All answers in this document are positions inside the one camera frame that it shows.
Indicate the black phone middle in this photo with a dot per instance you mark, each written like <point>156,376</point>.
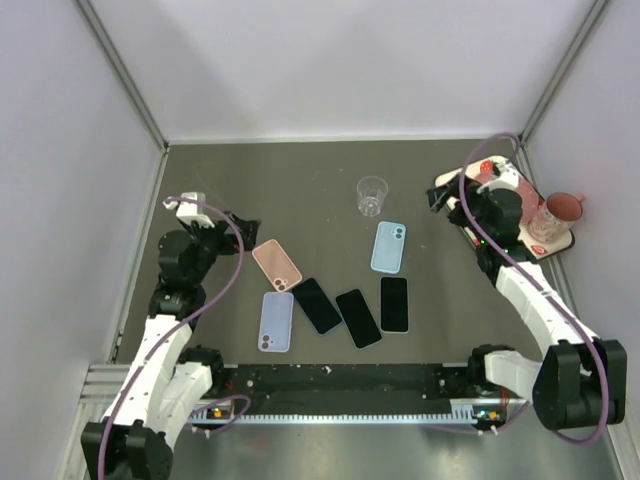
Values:
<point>358,319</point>

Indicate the grey slotted cable duct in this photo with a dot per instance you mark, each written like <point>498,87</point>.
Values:
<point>456,412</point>

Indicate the black phone white edge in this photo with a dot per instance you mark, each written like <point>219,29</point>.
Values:
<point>394,307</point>

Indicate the strawberry pattern tray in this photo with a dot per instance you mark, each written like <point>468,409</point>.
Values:
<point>539,250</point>

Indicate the black phone blue edge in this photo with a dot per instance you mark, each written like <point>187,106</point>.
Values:
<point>317,307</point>

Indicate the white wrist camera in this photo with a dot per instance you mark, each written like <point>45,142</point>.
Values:
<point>193,213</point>
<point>499,176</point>

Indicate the pink polka dot plate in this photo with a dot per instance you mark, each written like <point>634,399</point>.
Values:
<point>529,196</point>

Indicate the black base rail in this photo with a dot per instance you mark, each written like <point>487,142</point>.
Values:
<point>366,389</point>

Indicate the pink floral mug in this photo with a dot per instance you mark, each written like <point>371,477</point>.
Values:
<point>559,212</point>

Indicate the light blue phone case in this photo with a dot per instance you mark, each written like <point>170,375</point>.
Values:
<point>388,247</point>

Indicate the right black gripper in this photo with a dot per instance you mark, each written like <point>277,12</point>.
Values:
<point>438,196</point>

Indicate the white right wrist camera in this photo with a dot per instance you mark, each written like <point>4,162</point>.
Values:
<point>499,176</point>

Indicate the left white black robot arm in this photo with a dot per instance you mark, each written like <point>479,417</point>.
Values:
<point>135,439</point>

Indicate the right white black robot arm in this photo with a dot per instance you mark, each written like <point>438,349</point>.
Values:
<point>581,379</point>

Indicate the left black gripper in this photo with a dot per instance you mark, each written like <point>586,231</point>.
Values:
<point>230,244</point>

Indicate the lavender phone case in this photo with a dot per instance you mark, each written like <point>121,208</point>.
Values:
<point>276,322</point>

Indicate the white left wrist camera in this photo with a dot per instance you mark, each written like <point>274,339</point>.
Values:
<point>193,213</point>

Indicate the clear plastic cup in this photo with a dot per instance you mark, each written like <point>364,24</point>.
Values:
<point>371,194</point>

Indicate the pink phone case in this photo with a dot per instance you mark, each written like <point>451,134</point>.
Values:
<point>277,266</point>

